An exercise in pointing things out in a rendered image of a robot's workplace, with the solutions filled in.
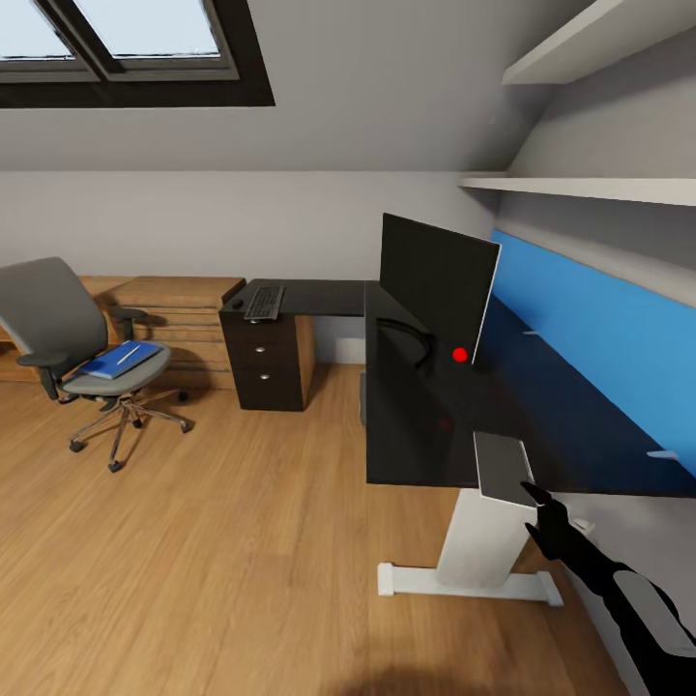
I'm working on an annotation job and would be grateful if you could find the keyboard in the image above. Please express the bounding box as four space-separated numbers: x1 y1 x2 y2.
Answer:
245 286 284 320

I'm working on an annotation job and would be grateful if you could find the monitor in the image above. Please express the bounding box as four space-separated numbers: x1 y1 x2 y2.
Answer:
376 213 502 369

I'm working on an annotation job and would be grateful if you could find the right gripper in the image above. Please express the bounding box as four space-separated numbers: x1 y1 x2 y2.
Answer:
521 481 592 569

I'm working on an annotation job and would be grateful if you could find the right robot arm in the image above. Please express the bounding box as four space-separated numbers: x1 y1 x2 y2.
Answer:
521 481 696 696

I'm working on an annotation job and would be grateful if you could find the folder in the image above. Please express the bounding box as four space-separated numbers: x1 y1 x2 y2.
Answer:
78 340 159 379

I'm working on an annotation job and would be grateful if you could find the notebook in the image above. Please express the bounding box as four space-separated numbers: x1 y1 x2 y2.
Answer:
474 431 540 510

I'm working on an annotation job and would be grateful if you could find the swivel chair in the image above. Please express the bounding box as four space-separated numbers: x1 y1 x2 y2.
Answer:
0 257 190 472

